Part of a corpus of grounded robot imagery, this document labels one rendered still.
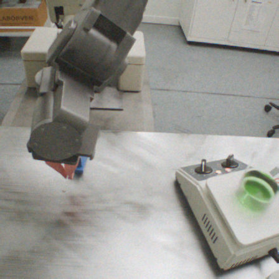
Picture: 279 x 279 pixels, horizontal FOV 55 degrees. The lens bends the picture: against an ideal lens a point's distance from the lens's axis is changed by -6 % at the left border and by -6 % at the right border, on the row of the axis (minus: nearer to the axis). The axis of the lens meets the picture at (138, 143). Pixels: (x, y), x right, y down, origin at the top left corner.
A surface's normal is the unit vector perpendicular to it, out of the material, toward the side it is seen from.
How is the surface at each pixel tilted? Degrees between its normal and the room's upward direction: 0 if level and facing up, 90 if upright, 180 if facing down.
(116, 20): 68
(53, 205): 0
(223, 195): 0
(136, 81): 90
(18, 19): 91
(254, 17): 90
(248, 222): 0
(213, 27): 90
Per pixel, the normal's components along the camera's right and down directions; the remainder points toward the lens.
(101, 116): 0.09, -0.72
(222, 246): -0.95, 0.14
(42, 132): 0.18, 0.70
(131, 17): 0.47, 0.33
